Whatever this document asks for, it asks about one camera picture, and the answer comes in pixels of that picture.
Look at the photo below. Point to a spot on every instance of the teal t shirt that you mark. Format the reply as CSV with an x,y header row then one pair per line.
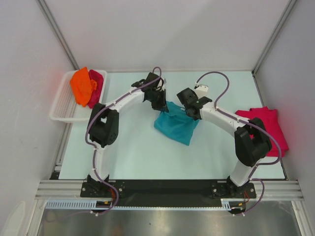
x,y
175,124

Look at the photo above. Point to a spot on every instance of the white perforated plastic basket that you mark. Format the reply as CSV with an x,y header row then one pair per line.
x,y
65,107

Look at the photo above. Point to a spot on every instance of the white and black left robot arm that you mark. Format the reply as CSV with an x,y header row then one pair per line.
x,y
103,126

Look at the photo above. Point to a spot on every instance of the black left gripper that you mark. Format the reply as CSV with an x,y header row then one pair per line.
x,y
162,105

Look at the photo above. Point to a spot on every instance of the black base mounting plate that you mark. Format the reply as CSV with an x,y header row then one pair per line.
x,y
170,193

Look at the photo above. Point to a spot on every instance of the folded crimson t shirt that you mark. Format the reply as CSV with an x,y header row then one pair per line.
x,y
270,120

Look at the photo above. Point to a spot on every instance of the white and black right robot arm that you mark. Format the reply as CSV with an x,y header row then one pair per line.
x,y
250,137

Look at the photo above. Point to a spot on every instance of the crimson t shirt in basket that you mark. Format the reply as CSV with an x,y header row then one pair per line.
x,y
97,83

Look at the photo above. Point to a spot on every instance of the orange t shirt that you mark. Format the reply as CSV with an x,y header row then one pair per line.
x,y
81,86

